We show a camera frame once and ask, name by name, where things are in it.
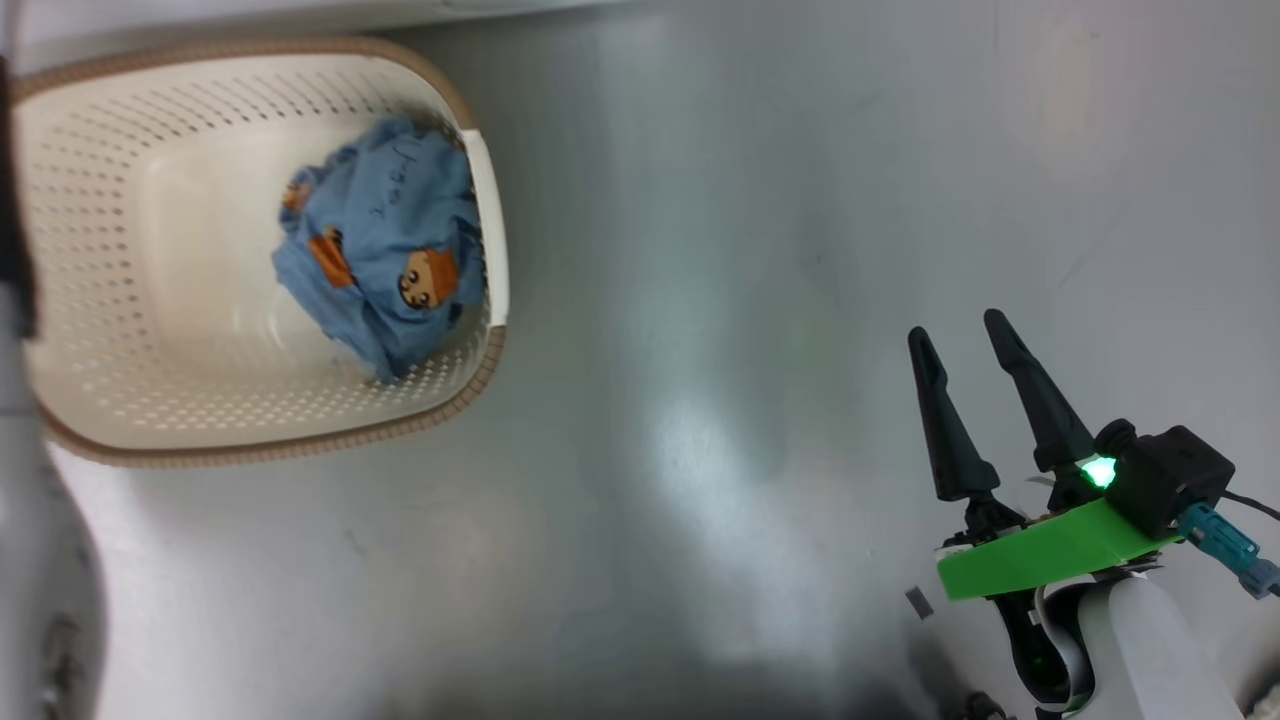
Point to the small grey tape piece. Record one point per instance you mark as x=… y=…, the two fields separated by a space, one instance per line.
x=919 y=602

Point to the blue bear print garment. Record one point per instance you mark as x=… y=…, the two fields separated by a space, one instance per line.
x=390 y=230

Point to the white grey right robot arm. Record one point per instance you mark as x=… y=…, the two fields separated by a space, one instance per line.
x=1150 y=650

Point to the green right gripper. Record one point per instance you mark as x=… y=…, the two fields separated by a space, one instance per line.
x=1040 y=555

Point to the cream perforated laundry basket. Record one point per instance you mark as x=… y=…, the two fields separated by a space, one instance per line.
x=200 y=250

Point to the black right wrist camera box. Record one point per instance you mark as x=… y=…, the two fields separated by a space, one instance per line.
x=1170 y=480

